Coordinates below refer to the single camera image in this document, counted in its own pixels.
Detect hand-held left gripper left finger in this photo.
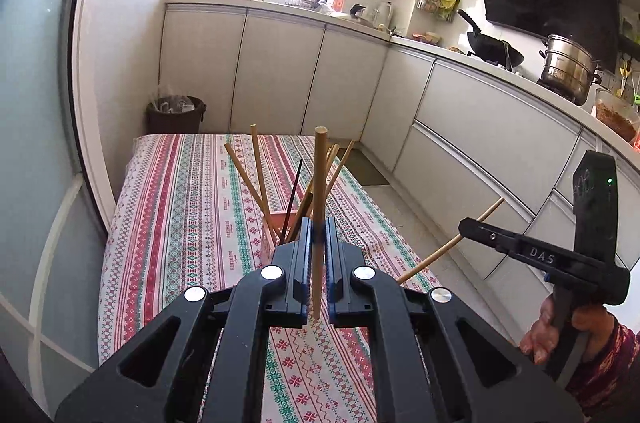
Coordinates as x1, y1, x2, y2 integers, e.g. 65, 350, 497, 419
55, 218, 313, 423

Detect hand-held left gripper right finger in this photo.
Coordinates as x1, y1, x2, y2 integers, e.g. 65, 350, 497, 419
325, 217, 584, 423

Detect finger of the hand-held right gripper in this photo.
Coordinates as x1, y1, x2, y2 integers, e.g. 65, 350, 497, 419
458, 216, 577, 275

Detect pink plastic basket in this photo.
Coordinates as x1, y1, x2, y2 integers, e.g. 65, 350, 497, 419
259, 210, 303, 271

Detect bunch of chopsticks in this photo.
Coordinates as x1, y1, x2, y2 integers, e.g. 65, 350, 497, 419
281, 141, 358, 247

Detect person's right hand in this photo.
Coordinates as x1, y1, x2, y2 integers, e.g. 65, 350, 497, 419
519, 294, 622, 366

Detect glass bowl with food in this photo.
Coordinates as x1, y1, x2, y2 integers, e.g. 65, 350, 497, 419
595, 88, 640, 144

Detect white cabinet with drawers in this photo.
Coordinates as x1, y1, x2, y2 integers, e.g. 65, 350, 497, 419
400, 43, 640, 319

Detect striped patterned tablecloth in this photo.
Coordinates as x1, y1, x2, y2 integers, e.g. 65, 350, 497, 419
97, 133, 442, 423

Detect yellow scissors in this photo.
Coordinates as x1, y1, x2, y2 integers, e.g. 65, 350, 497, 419
618, 60, 633, 97

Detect stainless steel pot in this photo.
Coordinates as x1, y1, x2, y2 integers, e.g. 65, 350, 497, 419
537, 34, 604, 107

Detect white cabinet with doors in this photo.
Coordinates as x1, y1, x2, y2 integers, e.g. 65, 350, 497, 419
159, 0, 436, 156

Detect dark trash bin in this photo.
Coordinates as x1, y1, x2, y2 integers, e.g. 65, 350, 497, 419
146, 94, 207, 135

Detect black wok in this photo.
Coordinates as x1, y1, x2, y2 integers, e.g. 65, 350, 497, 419
457, 9, 526, 71

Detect glass kettle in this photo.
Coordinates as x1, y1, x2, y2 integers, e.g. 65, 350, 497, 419
350, 3, 377, 27

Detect sliding glass door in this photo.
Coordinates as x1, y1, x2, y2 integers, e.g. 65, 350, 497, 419
0, 0, 121, 409

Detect wall rack with packets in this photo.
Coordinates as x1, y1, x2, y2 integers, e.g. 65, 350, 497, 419
416, 0, 462, 24

